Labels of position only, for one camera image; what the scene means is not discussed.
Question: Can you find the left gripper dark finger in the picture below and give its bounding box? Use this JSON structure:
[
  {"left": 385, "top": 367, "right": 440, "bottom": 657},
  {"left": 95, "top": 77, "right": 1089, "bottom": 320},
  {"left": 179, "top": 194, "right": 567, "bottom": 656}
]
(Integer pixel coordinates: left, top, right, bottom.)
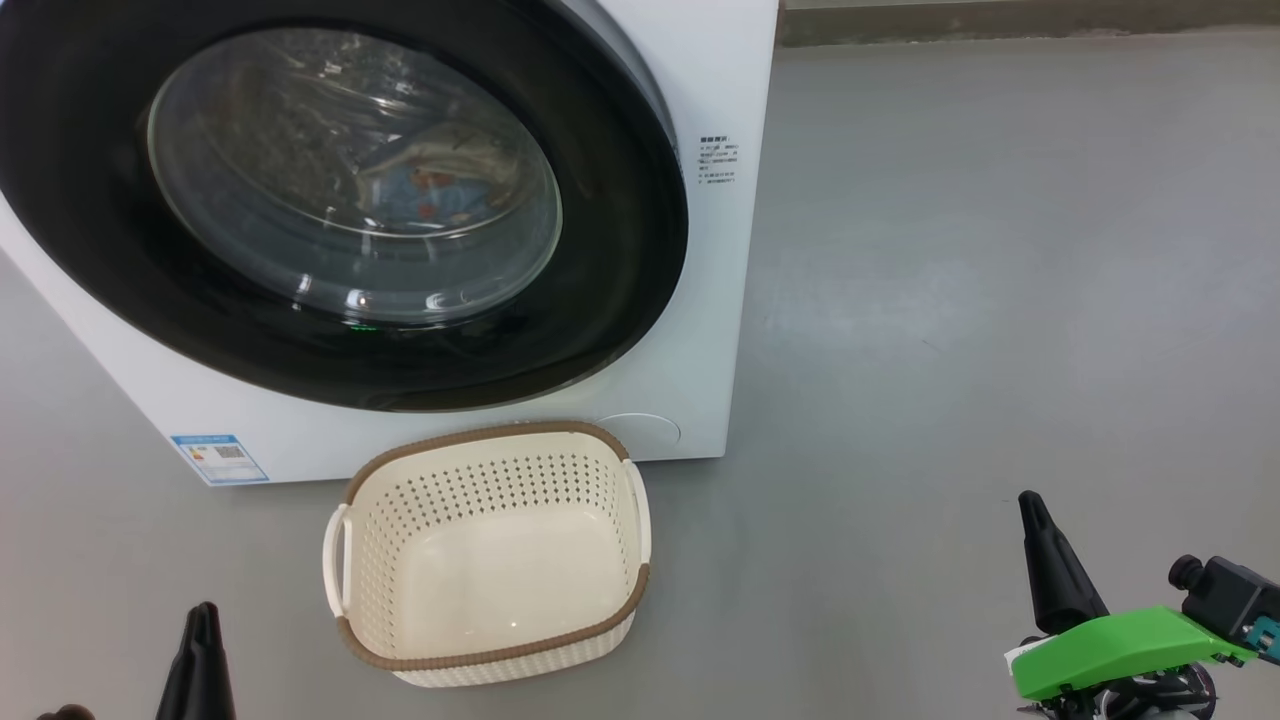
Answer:
[
  {"left": 204, "top": 601, "right": 238, "bottom": 720},
  {"left": 154, "top": 603, "right": 207, "bottom": 720}
]

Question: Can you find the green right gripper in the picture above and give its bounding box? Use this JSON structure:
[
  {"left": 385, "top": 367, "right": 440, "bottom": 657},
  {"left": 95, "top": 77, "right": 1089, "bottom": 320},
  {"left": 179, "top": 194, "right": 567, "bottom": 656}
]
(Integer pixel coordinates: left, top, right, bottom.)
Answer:
[{"left": 1003, "top": 489, "right": 1258, "bottom": 720}]

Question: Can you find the blue cartoon print garment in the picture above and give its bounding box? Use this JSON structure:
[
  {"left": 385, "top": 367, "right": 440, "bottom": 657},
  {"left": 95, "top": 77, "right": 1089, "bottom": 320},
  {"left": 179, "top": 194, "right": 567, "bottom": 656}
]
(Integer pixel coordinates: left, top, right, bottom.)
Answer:
[{"left": 383, "top": 163, "right": 503, "bottom": 229}]

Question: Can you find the white front-load washing machine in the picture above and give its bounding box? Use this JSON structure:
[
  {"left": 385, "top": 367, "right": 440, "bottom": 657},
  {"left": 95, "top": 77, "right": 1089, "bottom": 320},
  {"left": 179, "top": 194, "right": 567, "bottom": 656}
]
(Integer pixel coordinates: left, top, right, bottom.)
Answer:
[{"left": 0, "top": 0, "right": 780, "bottom": 489}]

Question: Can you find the blue energy label sticker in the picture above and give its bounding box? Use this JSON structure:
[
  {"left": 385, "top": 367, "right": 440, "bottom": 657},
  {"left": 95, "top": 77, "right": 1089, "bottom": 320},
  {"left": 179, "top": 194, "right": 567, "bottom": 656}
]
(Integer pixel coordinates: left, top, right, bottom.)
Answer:
[{"left": 169, "top": 432, "right": 271, "bottom": 487}]

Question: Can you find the cream perforated laundry basket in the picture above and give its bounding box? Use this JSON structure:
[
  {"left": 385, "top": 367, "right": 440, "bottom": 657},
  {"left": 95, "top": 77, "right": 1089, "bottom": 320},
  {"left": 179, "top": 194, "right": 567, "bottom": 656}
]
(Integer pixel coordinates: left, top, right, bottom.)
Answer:
[{"left": 321, "top": 419, "right": 654, "bottom": 690}]

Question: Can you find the round white filter cover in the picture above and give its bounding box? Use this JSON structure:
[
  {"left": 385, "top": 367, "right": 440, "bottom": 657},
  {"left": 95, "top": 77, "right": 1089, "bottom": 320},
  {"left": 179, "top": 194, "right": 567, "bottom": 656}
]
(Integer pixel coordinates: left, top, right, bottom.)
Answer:
[{"left": 596, "top": 412, "right": 684, "bottom": 453}]

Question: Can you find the small printed text sticker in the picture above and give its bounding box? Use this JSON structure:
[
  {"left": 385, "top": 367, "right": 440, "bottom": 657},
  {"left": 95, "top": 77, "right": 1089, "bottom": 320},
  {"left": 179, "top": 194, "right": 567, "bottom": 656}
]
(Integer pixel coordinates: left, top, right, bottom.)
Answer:
[{"left": 697, "top": 134, "right": 742, "bottom": 188}]

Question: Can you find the teal camera cable connector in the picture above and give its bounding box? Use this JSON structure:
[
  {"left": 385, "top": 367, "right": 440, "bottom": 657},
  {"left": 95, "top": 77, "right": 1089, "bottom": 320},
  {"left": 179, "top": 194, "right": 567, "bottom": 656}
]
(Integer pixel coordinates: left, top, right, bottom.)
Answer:
[{"left": 1243, "top": 614, "right": 1280, "bottom": 665}]

